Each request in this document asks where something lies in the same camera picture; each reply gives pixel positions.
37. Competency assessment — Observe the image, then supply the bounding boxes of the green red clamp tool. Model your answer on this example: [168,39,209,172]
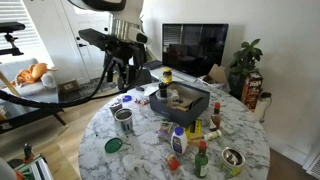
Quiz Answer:
[13,143,54,180]

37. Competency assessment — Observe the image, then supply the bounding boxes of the clear plastic cup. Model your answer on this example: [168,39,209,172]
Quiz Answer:
[155,88,175,106]

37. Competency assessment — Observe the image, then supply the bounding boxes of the open cardboard box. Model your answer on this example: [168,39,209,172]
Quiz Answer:
[201,63,228,86]

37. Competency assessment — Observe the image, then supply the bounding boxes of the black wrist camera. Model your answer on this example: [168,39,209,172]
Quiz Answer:
[78,28,118,51]

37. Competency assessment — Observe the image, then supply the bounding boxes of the open metal can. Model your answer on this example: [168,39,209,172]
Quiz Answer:
[114,108,134,134]

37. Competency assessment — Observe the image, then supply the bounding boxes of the green potted plant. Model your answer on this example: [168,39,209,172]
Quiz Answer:
[228,38,264,99]

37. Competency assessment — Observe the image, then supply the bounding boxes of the black camera stand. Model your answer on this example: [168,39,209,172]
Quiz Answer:
[0,21,27,57]

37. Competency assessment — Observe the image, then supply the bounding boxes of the cup of coffee beans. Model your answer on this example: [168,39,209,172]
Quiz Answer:
[109,100,124,116]

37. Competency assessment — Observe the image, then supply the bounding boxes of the white panel door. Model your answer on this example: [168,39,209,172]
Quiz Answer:
[61,0,113,84]

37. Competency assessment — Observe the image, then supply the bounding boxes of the open green label tin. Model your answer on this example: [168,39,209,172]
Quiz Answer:
[220,147,246,178]

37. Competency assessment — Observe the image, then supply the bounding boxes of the white bottle blue cap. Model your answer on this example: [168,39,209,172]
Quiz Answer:
[170,126,188,155]

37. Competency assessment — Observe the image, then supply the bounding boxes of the dark grey chair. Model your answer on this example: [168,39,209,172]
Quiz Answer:
[128,68,153,88]

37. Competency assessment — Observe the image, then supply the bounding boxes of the navy blue shoe box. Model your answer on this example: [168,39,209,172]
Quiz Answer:
[148,81,211,128]

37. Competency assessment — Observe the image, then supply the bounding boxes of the brown sauce bottle red cap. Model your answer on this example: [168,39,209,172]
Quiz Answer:
[209,101,222,132]

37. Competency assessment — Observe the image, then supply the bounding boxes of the small cardboard box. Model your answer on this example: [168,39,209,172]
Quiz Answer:
[59,79,81,94]

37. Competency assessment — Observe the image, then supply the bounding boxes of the small jar red lid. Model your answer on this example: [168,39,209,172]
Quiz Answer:
[165,152,181,172]

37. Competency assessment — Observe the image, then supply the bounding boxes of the green glass bottle red cap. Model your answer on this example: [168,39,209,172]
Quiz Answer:
[194,140,210,179]

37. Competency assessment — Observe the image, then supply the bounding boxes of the white pouch green cap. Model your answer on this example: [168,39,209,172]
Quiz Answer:
[203,129,223,142]

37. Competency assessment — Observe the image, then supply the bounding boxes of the green round lid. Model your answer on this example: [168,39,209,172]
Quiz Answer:
[104,137,123,154]

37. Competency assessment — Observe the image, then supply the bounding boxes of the orange Jenga box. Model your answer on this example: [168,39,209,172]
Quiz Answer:
[240,71,264,113]

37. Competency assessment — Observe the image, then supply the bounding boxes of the white plug-in device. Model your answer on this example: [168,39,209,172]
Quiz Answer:
[254,91,273,123]

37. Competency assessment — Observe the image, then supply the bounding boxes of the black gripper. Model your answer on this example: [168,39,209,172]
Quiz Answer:
[104,41,148,90]

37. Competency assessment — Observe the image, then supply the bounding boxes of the purple snack packet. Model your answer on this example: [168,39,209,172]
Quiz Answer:
[156,120,174,139]

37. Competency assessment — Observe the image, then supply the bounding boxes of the wooden blocks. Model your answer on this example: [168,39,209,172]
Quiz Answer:
[173,98,194,113]

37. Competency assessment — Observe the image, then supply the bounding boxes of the small white capped bottle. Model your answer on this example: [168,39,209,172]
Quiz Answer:
[171,89,181,102]

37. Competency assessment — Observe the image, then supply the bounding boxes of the yellow label vitamin bottle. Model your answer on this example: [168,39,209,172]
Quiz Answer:
[162,67,173,85]

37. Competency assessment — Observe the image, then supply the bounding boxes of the patterned floor rug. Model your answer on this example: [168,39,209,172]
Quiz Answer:
[78,76,118,99]

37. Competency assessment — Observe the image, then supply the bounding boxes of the white TV stand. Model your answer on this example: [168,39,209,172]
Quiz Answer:
[149,64,231,91]

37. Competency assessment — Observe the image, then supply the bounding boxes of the grey sofa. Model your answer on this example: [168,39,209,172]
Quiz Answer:
[0,58,68,134]

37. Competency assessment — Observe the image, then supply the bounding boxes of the black flat screen TV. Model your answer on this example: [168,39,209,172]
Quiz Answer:
[161,23,230,78]

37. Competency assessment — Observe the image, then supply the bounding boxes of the orange plush toy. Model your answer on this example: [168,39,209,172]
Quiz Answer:
[14,62,58,86]

